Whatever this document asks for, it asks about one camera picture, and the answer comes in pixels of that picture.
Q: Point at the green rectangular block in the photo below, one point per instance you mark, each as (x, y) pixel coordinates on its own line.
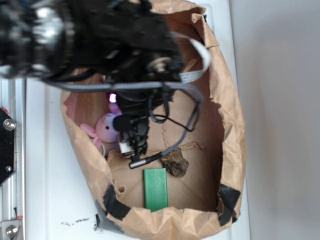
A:
(155, 189)

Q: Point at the metal corner bracket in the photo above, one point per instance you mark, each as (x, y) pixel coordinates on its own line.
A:
(12, 229)

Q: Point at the black mounting bracket plate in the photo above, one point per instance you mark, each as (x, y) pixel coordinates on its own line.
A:
(7, 146)

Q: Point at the aluminium frame rail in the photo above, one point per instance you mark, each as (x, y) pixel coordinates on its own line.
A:
(12, 192)

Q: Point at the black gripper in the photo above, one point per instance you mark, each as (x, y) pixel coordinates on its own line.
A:
(137, 101)

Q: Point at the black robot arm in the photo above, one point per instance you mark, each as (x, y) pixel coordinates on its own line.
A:
(61, 41)

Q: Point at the brown paper bag bin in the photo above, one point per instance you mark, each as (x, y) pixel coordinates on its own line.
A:
(207, 199)

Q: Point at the brown rock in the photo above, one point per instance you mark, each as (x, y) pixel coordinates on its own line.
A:
(175, 163)

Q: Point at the pink plush bunny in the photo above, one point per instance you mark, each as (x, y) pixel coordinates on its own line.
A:
(103, 132)

